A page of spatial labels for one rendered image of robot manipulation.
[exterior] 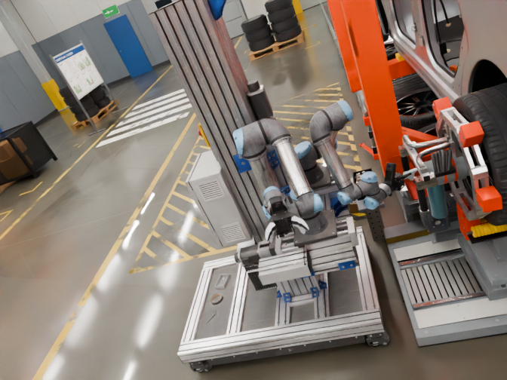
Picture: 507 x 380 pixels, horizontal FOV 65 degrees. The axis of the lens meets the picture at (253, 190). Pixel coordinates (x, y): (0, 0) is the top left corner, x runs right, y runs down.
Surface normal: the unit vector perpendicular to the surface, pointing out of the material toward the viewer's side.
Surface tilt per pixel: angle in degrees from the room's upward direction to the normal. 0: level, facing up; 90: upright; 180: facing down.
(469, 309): 0
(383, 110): 90
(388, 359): 0
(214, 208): 90
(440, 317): 0
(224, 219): 90
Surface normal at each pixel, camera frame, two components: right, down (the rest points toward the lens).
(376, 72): -0.08, 0.53
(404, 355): -0.36, -0.81
